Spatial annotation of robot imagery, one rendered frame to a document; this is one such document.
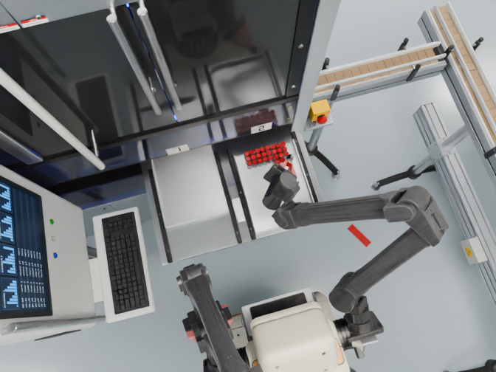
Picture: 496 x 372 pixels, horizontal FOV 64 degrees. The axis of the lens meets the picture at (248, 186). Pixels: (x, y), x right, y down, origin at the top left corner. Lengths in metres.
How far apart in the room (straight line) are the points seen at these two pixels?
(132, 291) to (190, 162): 0.57
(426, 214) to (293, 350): 0.47
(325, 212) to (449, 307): 1.72
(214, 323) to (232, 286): 1.50
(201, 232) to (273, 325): 0.62
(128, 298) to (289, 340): 0.82
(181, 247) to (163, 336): 1.00
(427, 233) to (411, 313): 1.67
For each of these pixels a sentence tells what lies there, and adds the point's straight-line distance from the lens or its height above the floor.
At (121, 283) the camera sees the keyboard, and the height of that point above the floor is 0.83.
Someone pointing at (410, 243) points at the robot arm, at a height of 1.51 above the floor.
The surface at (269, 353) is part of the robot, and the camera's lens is 1.10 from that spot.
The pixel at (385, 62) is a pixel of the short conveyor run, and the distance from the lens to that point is 1.94.
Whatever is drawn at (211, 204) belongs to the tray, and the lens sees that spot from 1.65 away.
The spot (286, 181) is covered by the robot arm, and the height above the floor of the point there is 1.37.
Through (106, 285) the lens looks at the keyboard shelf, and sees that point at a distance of 1.78.
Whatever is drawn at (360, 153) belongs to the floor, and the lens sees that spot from 2.74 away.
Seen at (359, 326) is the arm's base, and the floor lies 1.23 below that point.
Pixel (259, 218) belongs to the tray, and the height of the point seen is 0.88.
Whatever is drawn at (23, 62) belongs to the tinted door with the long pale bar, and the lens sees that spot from 1.07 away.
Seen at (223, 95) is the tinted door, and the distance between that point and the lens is 1.32.
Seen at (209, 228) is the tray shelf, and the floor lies 0.88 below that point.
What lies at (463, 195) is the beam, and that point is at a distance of 2.25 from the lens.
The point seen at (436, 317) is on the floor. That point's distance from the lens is 2.70.
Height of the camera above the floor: 2.48
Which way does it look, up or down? 74 degrees down
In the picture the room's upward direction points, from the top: 3 degrees counter-clockwise
